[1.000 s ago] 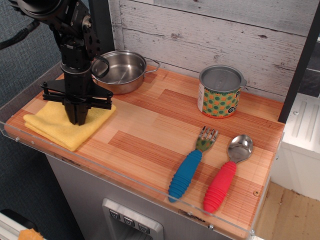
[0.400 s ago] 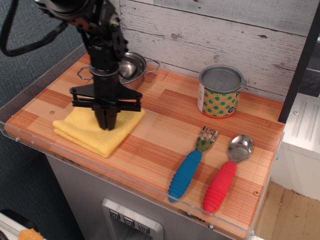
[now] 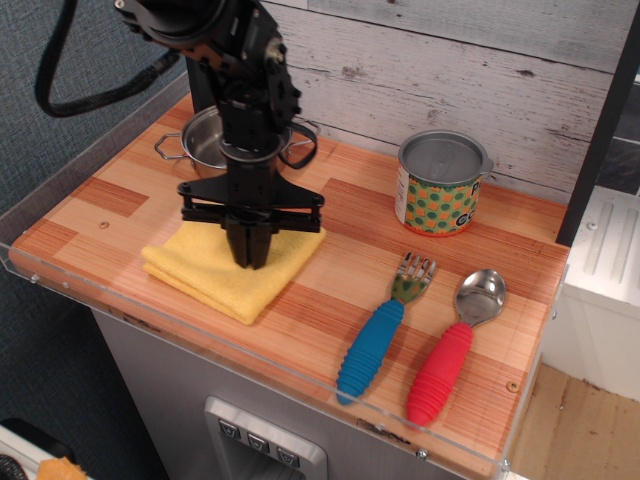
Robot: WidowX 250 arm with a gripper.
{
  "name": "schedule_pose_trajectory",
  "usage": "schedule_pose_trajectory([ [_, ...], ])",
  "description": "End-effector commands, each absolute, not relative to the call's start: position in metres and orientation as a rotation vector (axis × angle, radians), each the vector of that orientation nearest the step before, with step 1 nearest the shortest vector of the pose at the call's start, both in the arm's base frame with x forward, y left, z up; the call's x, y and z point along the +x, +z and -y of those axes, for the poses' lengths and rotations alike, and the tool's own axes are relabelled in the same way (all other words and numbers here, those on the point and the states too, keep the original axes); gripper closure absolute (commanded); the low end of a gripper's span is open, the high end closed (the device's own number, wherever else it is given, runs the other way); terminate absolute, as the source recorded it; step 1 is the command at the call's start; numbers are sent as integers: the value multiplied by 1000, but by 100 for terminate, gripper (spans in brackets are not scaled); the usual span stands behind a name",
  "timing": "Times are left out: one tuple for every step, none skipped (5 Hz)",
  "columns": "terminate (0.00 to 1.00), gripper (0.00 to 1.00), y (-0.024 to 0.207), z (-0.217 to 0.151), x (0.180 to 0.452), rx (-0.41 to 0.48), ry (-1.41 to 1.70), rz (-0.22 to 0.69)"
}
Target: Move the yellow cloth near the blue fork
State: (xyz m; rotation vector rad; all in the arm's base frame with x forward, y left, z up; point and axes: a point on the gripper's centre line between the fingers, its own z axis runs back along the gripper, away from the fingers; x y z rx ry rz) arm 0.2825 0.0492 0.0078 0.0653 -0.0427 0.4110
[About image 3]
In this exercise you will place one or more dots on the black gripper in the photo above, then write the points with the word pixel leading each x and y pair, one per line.
pixel 251 201

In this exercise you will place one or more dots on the yellow cloth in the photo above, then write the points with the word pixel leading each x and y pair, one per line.
pixel 198 261

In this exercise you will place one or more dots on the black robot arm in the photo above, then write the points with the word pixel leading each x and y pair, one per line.
pixel 242 57

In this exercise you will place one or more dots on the small steel pot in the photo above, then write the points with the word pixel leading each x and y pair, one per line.
pixel 199 142

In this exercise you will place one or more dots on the grey toy fridge cabinet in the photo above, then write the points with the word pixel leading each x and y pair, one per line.
pixel 283 372

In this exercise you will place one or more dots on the patterned can with grey lid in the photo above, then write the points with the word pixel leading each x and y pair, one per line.
pixel 439 179

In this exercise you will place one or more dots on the silver dispenser button panel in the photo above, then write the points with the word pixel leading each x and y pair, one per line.
pixel 260 442

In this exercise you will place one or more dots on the clear acrylic table guard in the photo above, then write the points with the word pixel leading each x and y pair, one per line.
pixel 82 232

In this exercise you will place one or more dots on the white toy sink unit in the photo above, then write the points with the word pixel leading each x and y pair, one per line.
pixel 593 332

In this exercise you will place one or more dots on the blue handled fork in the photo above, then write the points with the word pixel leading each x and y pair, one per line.
pixel 365 356

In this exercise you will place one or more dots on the black vertical post left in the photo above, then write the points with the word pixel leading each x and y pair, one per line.
pixel 200 85

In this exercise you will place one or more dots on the black vertical post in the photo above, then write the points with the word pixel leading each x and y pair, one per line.
pixel 613 107
pixel 200 85

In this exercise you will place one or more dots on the red handled spoon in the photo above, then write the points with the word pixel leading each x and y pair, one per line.
pixel 479 299

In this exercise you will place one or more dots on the black vertical post right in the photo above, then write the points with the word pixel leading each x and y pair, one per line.
pixel 613 107

